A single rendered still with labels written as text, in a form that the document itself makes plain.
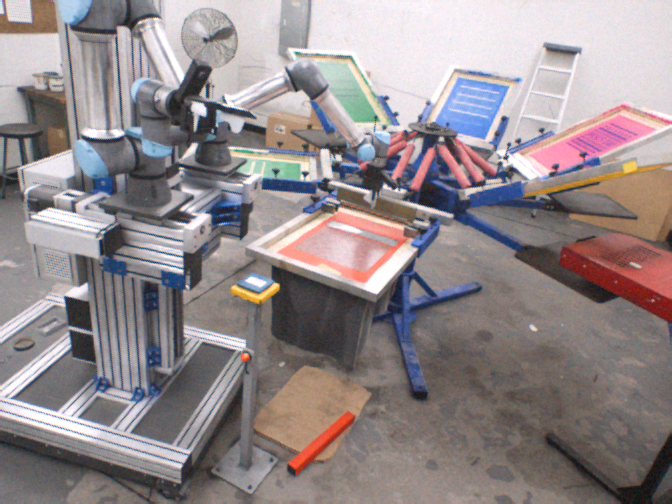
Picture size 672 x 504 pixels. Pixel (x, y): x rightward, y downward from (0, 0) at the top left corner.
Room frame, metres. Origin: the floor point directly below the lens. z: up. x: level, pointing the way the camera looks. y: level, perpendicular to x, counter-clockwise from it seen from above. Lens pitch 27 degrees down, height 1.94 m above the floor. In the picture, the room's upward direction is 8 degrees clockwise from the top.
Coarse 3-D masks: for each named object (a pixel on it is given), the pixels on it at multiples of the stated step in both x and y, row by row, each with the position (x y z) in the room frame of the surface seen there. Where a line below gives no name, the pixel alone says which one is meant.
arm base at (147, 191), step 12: (132, 180) 1.52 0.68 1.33; (144, 180) 1.51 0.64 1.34; (156, 180) 1.53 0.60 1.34; (132, 192) 1.51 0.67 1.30; (144, 192) 1.51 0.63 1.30; (156, 192) 1.52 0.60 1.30; (168, 192) 1.56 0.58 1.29; (132, 204) 1.50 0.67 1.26; (144, 204) 1.50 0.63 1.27; (156, 204) 1.51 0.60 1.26
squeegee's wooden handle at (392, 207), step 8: (344, 192) 2.37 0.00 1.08; (352, 192) 2.35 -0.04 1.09; (360, 192) 2.34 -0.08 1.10; (344, 200) 2.37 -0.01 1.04; (352, 200) 2.35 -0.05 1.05; (360, 200) 2.33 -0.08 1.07; (376, 200) 2.30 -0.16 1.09; (384, 200) 2.29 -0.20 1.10; (392, 200) 2.29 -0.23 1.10; (376, 208) 2.30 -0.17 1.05; (384, 208) 2.28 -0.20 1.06; (392, 208) 2.27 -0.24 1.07; (400, 208) 2.25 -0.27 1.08; (408, 208) 2.24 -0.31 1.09; (416, 208) 2.24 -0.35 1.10; (400, 216) 2.25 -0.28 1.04; (408, 216) 2.23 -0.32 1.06
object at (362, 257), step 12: (372, 228) 2.27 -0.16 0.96; (384, 228) 2.29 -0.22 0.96; (396, 228) 2.31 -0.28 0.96; (360, 240) 2.11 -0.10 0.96; (372, 240) 2.13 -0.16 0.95; (396, 240) 2.17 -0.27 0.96; (348, 252) 1.97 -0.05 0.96; (360, 252) 1.99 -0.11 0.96; (372, 252) 2.01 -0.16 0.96; (384, 252) 2.02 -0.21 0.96; (324, 264) 1.84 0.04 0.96; (336, 264) 1.85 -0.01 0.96; (348, 264) 1.86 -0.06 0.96; (360, 264) 1.88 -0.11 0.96; (372, 264) 1.89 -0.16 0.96; (348, 276) 1.76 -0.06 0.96; (360, 276) 1.78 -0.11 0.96
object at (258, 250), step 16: (288, 224) 2.11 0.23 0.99; (304, 224) 2.20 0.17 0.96; (400, 224) 2.36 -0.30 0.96; (272, 240) 1.95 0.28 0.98; (256, 256) 1.81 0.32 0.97; (272, 256) 1.78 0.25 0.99; (400, 256) 1.93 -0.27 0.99; (304, 272) 1.72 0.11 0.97; (320, 272) 1.70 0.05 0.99; (400, 272) 1.84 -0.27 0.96; (352, 288) 1.64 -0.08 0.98; (368, 288) 1.63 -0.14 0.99; (384, 288) 1.67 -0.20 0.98
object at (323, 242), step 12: (336, 216) 2.36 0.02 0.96; (348, 216) 2.38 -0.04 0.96; (324, 228) 2.19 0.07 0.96; (336, 228) 2.21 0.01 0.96; (360, 228) 2.25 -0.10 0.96; (300, 240) 2.03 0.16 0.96; (312, 240) 2.05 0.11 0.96; (324, 240) 2.06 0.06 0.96; (336, 240) 2.08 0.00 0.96; (348, 240) 2.10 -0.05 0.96; (288, 252) 1.90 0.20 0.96; (300, 252) 1.91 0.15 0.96; (312, 252) 1.93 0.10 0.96; (324, 252) 1.94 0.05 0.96; (336, 252) 1.96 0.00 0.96; (312, 264) 1.82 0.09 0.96
